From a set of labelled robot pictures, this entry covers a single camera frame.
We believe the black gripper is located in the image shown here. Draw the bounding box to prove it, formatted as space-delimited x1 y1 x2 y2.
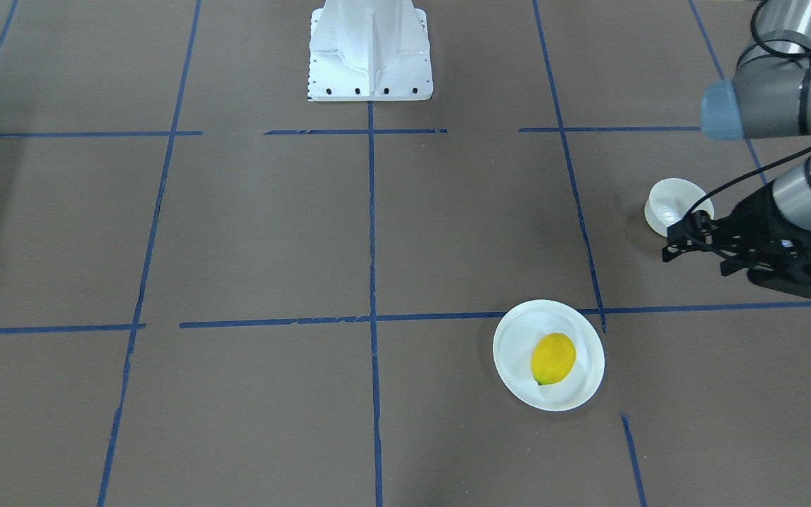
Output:
662 184 811 277

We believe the white bowl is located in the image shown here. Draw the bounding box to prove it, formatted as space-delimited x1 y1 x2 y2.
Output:
643 177 707 238

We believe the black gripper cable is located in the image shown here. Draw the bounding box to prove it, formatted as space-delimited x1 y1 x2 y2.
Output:
687 0 811 215

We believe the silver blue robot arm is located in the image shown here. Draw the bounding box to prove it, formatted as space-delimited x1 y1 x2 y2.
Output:
662 1 811 287

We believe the yellow lemon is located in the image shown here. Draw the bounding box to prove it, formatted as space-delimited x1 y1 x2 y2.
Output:
529 333 577 386

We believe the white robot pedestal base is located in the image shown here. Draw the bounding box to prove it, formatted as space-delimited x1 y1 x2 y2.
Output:
307 1 434 102

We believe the white plate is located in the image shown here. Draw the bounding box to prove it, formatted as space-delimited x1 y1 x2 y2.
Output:
492 299 605 412

